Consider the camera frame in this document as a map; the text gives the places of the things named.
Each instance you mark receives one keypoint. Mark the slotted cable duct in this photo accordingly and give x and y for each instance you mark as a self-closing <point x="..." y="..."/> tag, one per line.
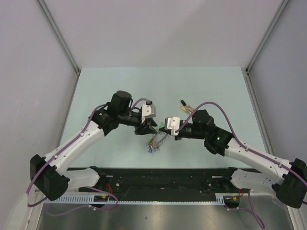
<point x="92" y="199"/>

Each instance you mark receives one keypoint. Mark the right aluminium frame post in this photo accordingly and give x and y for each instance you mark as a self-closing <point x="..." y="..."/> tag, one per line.
<point x="268" y="33"/>

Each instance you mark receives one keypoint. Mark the left aluminium frame post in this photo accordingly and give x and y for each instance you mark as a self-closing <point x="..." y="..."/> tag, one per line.
<point x="58" y="35"/>

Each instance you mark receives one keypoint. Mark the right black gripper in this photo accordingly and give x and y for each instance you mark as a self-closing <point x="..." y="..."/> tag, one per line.
<point x="163" y="130"/>

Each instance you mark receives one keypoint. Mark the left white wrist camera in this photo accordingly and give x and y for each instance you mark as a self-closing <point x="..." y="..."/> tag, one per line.
<point x="148" y="110"/>

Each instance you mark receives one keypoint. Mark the aluminium frame post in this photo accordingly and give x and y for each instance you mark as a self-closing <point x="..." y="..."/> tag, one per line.
<point x="58" y="35"/>
<point x="268" y="33"/>

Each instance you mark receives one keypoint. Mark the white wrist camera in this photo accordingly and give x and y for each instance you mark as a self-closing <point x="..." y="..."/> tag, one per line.
<point x="172" y="124"/>
<point x="148" y="110"/>

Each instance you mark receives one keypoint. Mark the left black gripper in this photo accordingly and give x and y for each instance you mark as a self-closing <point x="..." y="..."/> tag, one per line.
<point x="144" y="128"/>

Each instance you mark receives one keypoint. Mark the green tag key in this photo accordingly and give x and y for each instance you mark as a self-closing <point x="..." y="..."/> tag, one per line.
<point x="162" y="125"/>

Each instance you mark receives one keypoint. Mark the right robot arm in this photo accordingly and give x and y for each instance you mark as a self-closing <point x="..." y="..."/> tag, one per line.
<point x="285" y="179"/>

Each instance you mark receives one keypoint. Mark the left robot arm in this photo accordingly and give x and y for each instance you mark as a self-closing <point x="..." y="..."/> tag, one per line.
<point x="50" y="174"/>

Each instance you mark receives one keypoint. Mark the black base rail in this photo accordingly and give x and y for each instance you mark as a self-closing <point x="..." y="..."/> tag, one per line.
<point x="167" y="185"/>

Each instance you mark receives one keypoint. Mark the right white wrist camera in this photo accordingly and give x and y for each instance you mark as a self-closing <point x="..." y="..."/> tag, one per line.
<point x="172" y="124"/>

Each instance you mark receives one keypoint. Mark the yellow tag key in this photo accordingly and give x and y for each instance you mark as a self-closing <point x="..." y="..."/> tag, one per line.
<point x="184" y="109"/>

